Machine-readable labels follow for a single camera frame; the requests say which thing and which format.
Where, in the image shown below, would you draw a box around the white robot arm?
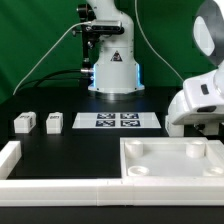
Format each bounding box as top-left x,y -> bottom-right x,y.
82,0 -> 224,125

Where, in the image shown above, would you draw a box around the white front fence bar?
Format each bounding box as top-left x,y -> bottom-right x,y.
0,177 -> 224,207

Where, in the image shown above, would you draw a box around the white square tabletop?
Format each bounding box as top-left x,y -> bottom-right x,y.
120,137 -> 224,178

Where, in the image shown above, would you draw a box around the white left fence piece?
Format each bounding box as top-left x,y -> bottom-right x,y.
0,141 -> 22,180

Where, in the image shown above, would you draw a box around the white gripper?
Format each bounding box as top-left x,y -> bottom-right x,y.
168,68 -> 224,125

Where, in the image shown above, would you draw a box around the white marker sheet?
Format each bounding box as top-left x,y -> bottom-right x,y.
72,112 -> 161,129

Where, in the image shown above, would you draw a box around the black cables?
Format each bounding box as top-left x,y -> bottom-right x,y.
14,68 -> 94,95

